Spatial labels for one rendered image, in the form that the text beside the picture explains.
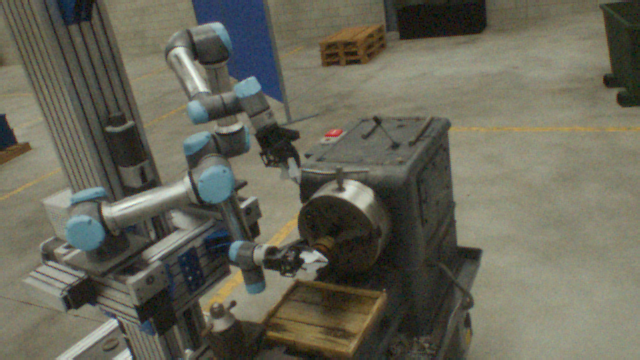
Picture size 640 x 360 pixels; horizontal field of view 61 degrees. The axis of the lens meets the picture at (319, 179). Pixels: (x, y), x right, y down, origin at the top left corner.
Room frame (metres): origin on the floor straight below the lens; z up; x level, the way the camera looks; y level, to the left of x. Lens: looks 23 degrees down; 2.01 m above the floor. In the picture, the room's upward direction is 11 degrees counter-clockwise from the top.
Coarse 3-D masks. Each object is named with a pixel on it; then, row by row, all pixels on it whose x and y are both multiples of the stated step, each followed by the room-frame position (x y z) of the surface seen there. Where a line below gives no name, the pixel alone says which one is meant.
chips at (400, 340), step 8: (400, 336) 1.68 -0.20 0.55; (424, 336) 1.61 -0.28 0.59; (392, 344) 1.65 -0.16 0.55; (400, 344) 1.60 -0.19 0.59; (408, 344) 1.61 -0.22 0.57; (416, 344) 1.59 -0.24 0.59; (424, 344) 1.59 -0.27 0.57; (432, 344) 1.60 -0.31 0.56; (392, 352) 1.61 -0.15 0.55; (400, 352) 1.54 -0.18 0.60; (408, 352) 1.53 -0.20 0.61; (416, 352) 1.56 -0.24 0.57; (424, 352) 1.57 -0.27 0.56; (432, 352) 1.57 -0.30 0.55
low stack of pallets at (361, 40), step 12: (336, 36) 9.74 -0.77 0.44; (348, 36) 9.53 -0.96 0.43; (360, 36) 9.29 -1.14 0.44; (372, 36) 9.60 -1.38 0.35; (384, 36) 10.08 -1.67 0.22; (324, 48) 9.44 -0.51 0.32; (336, 48) 9.41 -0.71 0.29; (348, 48) 9.24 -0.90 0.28; (360, 48) 9.11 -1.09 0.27; (372, 48) 9.49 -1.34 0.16; (384, 48) 10.03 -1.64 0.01; (324, 60) 9.42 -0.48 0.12; (336, 60) 9.32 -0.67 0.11; (348, 60) 9.54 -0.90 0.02; (360, 60) 9.13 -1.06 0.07
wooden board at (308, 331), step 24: (288, 288) 1.63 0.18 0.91; (312, 288) 1.63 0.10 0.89; (336, 288) 1.59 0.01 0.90; (288, 312) 1.52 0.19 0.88; (312, 312) 1.50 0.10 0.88; (336, 312) 1.47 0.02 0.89; (360, 312) 1.45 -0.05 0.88; (288, 336) 1.37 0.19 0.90; (312, 336) 1.37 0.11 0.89; (336, 336) 1.35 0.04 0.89; (360, 336) 1.32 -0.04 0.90
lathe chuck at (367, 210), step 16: (320, 192) 1.68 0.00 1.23; (336, 192) 1.64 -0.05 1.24; (352, 192) 1.65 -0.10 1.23; (304, 208) 1.69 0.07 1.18; (320, 208) 1.66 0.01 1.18; (336, 208) 1.63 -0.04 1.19; (352, 208) 1.59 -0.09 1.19; (368, 208) 1.60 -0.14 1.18; (304, 224) 1.70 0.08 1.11; (336, 224) 1.73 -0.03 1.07; (352, 224) 1.60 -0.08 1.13; (368, 224) 1.57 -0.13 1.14; (384, 224) 1.61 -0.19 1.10; (384, 240) 1.59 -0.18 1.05; (352, 256) 1.61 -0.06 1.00; (368, 256) 1.58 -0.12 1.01; (352, 272) 1.62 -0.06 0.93
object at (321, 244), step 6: (318, 240) 1.56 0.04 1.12; (324, 240) 1.55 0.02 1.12; (330, 240) 1.55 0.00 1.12; (312, 246) 1.55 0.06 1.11; (318, 246) 1.52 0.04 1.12; (324, 246) 1.53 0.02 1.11; (330, 246) 1.53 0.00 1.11; (336, 246) 1.54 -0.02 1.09; (324, 252) 1.50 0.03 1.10; (330, 252) 1.52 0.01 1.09; (336, 252) 1.54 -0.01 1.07; (330, 258) 1.51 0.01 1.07
